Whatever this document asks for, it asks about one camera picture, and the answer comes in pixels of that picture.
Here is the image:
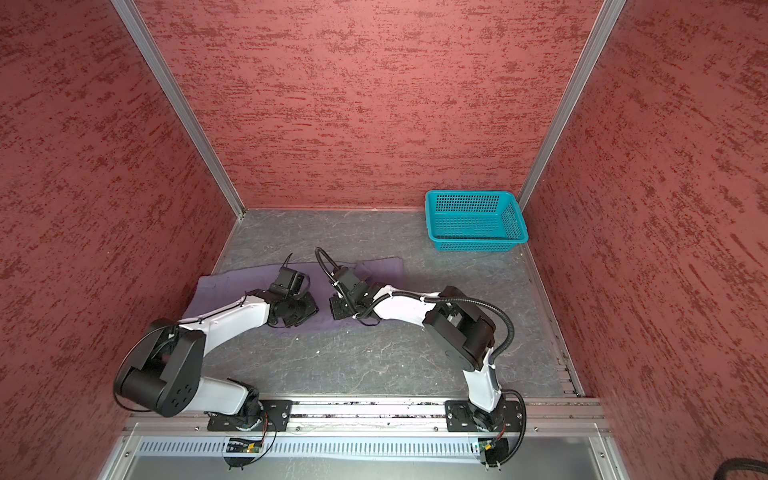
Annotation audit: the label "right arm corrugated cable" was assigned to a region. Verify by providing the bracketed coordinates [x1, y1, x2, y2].
[314, 245, 529, 469]

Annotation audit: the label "circuit board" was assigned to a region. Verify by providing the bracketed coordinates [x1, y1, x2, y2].
[225, 437, 264, 456]
[477, 438, 509, 468]

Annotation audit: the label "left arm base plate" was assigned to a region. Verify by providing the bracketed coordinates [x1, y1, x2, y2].
[207, 399, 294, 435]

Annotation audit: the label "right corner aluminium post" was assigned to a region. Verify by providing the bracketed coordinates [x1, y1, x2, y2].
[517, 0, 626, 211]

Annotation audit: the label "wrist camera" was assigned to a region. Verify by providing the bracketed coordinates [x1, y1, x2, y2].
[331, 267, 364, 295]
[269, 266, 311, 298]

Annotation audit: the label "purple trousers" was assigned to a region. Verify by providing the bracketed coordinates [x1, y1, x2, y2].
[183, 257, 407, 336]

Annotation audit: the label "white vented cable duct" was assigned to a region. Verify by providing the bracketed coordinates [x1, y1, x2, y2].
[135, 436, 478, 462]

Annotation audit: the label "left corner aluminium post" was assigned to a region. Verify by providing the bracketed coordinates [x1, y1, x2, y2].
[111, 0, 247, 221]

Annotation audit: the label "teal plastic basket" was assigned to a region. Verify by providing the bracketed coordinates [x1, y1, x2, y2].
[425, 190, 529, 252]

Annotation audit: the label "black hose bottom right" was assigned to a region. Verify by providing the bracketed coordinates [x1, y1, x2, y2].
[712, 457, 768, 480]

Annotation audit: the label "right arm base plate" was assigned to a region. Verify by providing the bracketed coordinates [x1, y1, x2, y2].
[444, 399, 526, 433]

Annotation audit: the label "right circuit board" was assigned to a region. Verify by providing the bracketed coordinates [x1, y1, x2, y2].
[477, 438, 509, 468]

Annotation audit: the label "aluminium front rail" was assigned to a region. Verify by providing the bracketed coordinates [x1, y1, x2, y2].
[122, 394, 610, 438]

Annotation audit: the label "corner aluminium post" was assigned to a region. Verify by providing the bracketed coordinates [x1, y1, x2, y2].
[517, 0, 626, 211]
[111, 0, 247, 221]

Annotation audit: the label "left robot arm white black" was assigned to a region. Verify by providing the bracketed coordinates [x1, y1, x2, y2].
[113, 290, 319, 431]

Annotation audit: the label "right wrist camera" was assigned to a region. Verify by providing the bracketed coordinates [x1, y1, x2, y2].
[331, 267, 364, 295]

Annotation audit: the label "left circuit board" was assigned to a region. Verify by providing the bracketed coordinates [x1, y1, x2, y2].
[225, 437, 264, 456]

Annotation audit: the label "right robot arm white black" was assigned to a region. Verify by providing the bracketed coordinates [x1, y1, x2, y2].
[330, 280, 515, 432]

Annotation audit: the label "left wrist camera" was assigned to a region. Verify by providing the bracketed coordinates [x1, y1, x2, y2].
[269, 266, 311, 298]

